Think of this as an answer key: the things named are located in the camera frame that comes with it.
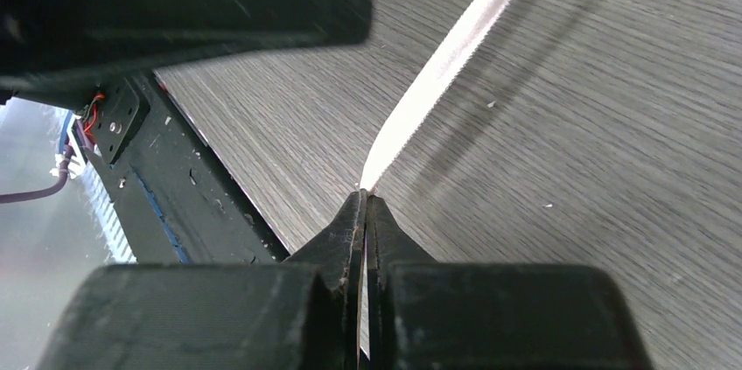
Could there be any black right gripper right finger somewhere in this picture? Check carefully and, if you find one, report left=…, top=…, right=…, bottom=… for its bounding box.
left=366, top=195, right=435, bottom=369

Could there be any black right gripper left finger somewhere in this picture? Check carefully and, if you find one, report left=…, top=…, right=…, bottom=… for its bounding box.
left=286, top=189, right=368, bottom=369

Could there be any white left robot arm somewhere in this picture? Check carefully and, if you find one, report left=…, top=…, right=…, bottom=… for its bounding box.
left=1, top=0, right=374, bottom=109

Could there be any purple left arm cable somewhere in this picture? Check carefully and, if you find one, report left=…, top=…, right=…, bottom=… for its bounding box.
left=0, top=143, right=76, bottom=206

